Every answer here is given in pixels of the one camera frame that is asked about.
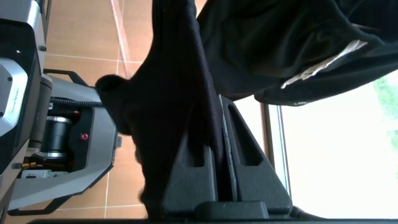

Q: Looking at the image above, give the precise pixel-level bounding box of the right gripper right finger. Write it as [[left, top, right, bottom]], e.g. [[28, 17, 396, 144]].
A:
[[219, 95, 293, 215]]

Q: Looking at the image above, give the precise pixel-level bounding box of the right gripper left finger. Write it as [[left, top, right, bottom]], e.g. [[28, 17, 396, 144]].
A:
[[161, 136, 217, 215]]

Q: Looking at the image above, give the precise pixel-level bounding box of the black knitted garment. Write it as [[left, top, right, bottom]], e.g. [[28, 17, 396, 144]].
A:
[[197, 0, 398, 106]]

